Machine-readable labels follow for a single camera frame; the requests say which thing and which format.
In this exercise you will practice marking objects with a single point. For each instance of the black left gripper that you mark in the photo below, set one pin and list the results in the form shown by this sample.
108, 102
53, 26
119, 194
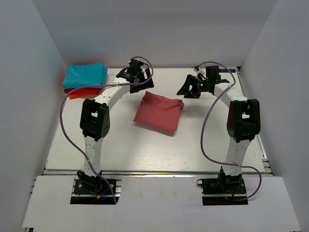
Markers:
136, 89

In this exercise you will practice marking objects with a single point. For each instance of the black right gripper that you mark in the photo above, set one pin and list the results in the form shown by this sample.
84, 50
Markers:
185, 91

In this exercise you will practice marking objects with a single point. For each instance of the pink red t-shirt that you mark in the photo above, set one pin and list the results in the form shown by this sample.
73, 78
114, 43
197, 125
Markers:
159, 113

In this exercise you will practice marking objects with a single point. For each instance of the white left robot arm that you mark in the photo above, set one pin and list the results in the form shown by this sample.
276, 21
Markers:
95, 116

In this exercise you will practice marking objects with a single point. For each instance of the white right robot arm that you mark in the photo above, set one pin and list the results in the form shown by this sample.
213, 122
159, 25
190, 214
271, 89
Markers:
243, 120

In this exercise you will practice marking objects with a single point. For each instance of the folded teal t-shirt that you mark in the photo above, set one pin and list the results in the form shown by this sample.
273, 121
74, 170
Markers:
85, 75

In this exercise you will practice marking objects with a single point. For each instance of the folded red orange t-shirt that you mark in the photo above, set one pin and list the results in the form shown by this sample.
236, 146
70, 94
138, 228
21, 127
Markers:
84, 92

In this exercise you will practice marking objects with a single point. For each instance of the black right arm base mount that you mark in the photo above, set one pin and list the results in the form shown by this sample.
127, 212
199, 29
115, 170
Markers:
215, 192

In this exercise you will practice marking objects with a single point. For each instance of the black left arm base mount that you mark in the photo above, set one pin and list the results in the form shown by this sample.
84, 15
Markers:
100, 194

